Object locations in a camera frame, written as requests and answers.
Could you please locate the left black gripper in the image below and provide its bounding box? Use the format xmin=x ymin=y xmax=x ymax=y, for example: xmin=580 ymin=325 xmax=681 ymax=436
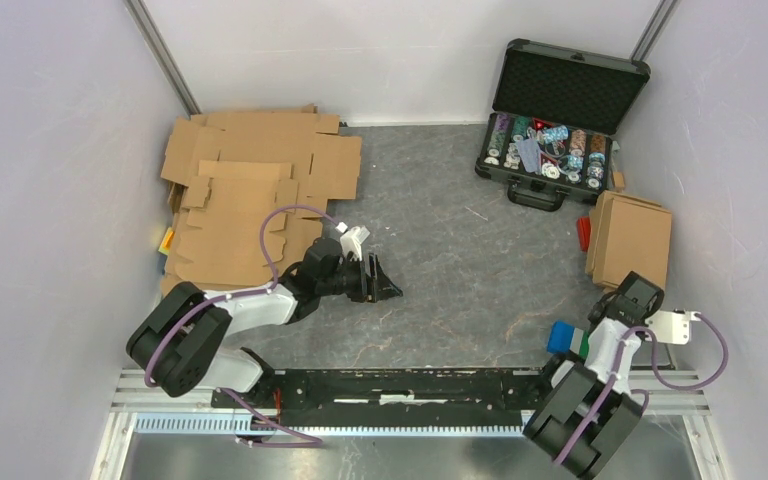
xmin=317 ymin=253 xmax=403 ymax=303

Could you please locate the cardboard box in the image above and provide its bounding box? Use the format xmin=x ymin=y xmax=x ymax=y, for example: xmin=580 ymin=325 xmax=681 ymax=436
xmin=585 ymin=191 xmax=673 ymax=289

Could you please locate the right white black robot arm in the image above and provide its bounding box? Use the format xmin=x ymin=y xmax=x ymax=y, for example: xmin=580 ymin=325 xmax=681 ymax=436
xmin=523 ymin=271 xmax=664 ymax=479

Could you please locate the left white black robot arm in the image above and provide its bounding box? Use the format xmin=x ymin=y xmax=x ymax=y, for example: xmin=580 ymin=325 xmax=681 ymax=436
xmin=126 ymin=238 xmax=403 ymax=408

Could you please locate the blue block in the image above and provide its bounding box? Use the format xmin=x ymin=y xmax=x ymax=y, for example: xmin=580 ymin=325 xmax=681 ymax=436
xmin=546 ymin=321 xmax=589 ymax=359

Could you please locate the red object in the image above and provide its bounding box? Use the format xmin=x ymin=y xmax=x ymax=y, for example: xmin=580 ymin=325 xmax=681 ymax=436
xmin=576 ymin=216 xmax=592 ymax=252

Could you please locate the small brown wooden block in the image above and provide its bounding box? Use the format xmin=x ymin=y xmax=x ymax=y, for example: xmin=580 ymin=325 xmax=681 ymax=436
xmin=612 ymin=171 xmax=626 ymax=193

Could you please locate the black poker chip case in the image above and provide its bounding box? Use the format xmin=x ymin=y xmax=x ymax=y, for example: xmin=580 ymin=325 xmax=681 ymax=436
xmin=474 ymin=39 xmax=651 ymax=212

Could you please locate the stack of flat cardboard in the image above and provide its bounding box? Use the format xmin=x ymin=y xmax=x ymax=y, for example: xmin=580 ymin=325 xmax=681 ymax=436
xmin=160 ymin=104 xmax=362 ymax=293

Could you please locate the orange yellow block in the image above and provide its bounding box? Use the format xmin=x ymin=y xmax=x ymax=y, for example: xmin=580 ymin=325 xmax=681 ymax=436
xmin=158 ymin=227 xmax=174 ymax=256

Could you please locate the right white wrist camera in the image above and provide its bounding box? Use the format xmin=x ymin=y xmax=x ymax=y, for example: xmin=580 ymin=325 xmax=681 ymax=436
xmin=646 ymin=310 xmax=701 ymax=345

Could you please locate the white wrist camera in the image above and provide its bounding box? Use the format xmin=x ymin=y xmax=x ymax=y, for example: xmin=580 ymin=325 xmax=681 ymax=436
xmin=339 ymin=225 xmax=370 ymax=260
xmin=646 ymin=310 xmax=701 ymax=345

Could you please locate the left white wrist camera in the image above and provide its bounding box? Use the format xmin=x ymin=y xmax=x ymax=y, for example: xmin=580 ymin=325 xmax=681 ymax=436
xmin=339 ymin=225 xmax=370 ymax=260

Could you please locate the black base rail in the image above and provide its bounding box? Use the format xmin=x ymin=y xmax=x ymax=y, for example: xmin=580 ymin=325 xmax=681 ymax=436
xmin=241 ymin=367 xmax=549 ymax=430

